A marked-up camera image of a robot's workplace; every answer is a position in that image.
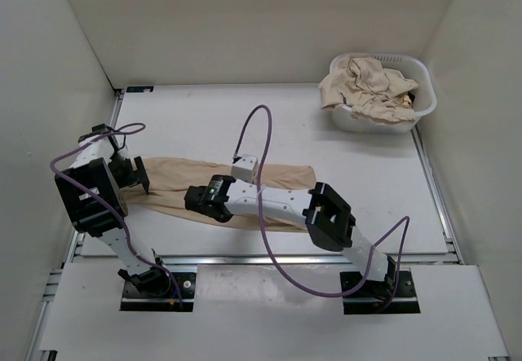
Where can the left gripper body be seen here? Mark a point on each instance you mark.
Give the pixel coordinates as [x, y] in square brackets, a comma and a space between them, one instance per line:
[122, 171]

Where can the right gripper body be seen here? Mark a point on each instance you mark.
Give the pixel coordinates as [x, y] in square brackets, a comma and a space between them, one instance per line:
[225, 220]

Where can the beige trousers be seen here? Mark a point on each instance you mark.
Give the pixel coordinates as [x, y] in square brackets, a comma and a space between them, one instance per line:
[170, 178]

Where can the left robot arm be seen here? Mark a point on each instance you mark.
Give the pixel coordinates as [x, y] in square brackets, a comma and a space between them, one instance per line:
[90, 181]

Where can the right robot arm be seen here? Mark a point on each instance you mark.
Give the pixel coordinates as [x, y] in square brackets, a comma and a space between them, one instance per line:
[325, 215]

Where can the blue label sticker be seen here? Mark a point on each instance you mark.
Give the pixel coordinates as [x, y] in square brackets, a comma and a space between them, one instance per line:
[139, 89]

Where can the beige clothes pile in basket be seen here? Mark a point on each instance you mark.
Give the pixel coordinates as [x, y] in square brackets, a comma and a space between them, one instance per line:
[374, 93]

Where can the white plastic laundry basket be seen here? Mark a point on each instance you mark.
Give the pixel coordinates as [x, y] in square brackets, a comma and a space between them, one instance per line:
[424, 98]

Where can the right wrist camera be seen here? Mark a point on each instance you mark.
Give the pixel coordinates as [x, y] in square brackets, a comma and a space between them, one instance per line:
[245, 168]

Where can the front aluminium rail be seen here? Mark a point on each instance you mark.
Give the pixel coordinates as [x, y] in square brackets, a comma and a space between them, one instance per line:
[255, 260]

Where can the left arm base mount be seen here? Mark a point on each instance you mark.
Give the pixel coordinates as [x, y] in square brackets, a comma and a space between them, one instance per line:
[162, 300]

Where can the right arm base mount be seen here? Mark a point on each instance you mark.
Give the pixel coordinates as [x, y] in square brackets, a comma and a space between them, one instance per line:
[370, 299]

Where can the right aluminium rail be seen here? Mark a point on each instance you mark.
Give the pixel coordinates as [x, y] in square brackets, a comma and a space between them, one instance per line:
[438, 200]

